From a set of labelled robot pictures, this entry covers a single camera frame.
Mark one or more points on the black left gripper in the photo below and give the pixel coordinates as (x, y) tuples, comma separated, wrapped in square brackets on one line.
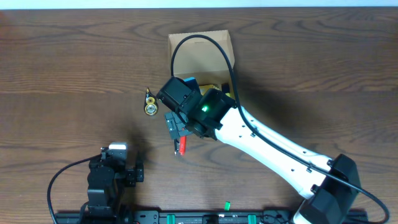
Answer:
[(135, 175)]

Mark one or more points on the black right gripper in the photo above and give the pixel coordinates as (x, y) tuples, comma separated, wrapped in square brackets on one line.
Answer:
[(176, 126)]

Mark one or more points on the yellow sticky note pad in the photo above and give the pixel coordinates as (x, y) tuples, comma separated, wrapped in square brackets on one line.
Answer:
[(205, 88)]

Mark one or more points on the blue white staples box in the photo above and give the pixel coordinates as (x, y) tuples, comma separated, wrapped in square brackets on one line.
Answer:
[(192, 83)]

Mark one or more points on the cardboard box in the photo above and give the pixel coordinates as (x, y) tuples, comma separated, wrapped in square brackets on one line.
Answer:
[(202, 55)]

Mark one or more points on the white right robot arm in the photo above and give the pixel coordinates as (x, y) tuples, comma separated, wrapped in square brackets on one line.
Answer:
[(328, 186)]

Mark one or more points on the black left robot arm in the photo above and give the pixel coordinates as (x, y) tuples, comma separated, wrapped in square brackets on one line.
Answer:
[(107, 181)]

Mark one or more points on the red and black stapler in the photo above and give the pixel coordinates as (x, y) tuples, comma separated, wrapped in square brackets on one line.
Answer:
[(180, 145)]

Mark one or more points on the yellow correction tape dispenser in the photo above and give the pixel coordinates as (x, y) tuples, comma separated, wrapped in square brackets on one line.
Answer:
[(150, 105)]

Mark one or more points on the small green block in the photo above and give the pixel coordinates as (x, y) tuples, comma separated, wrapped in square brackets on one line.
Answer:
[(227, 206)]

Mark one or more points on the black mounting rail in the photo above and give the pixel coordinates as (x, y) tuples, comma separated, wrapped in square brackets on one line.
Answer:
[(155, 217)]

